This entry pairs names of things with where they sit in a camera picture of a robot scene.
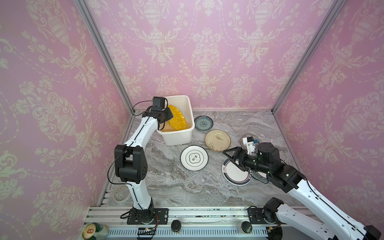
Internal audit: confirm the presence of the small teal patterned plate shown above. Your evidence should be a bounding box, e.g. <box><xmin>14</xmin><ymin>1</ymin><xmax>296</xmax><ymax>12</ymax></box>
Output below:
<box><xmin>195</xmin><ymin>116</ymin><xmax>214</xmax><ymax>131</ymax></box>

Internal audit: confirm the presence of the left jar black lid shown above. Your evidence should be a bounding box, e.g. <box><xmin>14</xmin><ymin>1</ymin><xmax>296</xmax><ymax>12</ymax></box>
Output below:
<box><xmin>171</xmin><ymin>220</ymin><xmax>182</xmax><ymax>233</ymax></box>

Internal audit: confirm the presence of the white plate dark lettered rim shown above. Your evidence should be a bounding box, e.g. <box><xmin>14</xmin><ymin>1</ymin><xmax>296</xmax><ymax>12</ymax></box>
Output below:
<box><xmin>252</xmin><ymin>172</ymin><xmax>269</xmax><ymax>184</ymax></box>

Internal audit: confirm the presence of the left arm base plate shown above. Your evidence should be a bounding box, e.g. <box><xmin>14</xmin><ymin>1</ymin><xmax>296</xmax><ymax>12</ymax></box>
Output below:
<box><xmin>127</xmin><ymin>208</ymin><xmax>169</xmax><ymax>225</ymax></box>

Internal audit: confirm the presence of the right jar black lid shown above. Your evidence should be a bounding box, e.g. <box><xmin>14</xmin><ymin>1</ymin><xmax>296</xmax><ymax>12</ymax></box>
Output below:
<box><xmin>237</xmin><ymin>221</ymin><xmax>253</xmax><ymax>235</ymax></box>

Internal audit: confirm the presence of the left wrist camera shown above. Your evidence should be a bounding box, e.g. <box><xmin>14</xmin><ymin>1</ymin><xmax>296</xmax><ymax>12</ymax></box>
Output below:
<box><xmin>151</xmin><ymin>97</ymin><xmax>166</xmax><ymax>112</ymax></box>

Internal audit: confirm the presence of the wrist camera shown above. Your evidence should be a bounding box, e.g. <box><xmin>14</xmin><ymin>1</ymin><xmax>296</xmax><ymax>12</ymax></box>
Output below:
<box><xmin>243</xmin><ymin>138</ymin><xmax>259</xmax><ymax>155</ymax></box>
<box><xmin>151</xmin><ymin>97</ymin><xmax>166</xmax><ymax>112</ymax></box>

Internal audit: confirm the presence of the white plastic bin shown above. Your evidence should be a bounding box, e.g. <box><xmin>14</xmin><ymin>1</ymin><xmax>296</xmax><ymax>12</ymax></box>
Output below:
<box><xmin>157</xmin><ymin>95</ymin><xmax>195</xmax><ymax>146</ymax></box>

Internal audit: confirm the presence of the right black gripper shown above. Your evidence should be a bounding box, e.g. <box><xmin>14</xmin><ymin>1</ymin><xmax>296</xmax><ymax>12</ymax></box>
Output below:
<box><xmin>224</xmin><ymin>147</ymin><xmax>273</xmax><ymax>178</ymax></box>

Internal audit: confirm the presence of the beige plate floral pattern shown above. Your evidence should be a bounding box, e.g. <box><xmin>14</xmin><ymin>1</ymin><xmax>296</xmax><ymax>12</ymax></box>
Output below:
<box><xmin>205</xmin><ymin>130</ymin><xmax>232</xmax><ymax>152</ymax></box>

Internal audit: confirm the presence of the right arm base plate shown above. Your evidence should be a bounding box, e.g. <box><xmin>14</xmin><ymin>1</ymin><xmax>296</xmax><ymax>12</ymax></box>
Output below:
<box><xmin>247</xmin><ymin>206</ymin><xmax>286</xmax><ymax>225</ymax></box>

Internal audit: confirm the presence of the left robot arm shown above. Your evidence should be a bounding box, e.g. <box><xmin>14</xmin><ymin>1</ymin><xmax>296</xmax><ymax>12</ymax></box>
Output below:
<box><xmin>114</xmin><ymin>107</ymin><xmax>173</xmax><ymax>225</ymax></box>

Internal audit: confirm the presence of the jar black lid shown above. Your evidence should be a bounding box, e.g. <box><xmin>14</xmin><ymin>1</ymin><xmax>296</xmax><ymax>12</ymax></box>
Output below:
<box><xmin>171</xmin><ymin>220</ymin><xmax>182</xmax><ymax>233</ymax></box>
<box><xmin>237</xmin><ymin>221</ymin><xmax>253</xmax><ymax>235</ymax></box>

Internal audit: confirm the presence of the green can gold lid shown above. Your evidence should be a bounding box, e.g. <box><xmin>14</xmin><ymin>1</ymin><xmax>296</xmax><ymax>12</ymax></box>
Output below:
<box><xmin>82</xmin><ymin>223</ymin><xmax>109</xmax><ymax>240</ymax></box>

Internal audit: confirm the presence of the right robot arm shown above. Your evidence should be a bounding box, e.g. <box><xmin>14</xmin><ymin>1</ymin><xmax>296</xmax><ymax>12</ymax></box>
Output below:
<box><xmin>223</xmin><ymin>143</ymin><xmax>382</xmax><ymax>240</ymax></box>

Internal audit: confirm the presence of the yellow polka dot plate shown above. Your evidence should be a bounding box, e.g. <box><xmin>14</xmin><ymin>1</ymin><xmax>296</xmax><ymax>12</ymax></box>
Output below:
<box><xmin>168</xmin><ymin>105</ymin><xmax>188</xmax><ymax>131</ymax></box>

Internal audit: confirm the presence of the white plate green line pattern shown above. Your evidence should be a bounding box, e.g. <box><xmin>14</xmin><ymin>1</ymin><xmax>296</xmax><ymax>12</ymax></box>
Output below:
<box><xmin>180</xmin><ymin>146</ymin><xmax>209</xmax><ymax>172</ymax></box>

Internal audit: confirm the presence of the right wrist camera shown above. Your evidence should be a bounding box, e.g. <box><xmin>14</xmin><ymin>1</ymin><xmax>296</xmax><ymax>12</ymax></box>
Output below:
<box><xmin>243</xmin><ymin>138</ymin><xmax>259</xmax><ymax>155</ymax></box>

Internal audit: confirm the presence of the white plate red green rim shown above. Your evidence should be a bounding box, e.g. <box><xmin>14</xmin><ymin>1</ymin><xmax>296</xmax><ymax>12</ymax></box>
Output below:
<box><xmin>222</xmin><ymin>159</ymin><xmax>252</xmax><ymax>186</ymax></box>

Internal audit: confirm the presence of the white slotted cable duct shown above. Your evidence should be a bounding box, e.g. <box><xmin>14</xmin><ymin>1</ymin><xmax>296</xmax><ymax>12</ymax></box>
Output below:
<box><xmin>107</xmin><ymin>227</ymin><xmax>268</xmax><ymax>240</ymax></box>

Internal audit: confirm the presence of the clear glass plate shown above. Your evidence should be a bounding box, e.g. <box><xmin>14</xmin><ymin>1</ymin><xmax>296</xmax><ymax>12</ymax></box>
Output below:
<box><xmin>239</xmin><ymin>133</ymin><xmax>260</xmax><ymax>149</ymax></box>

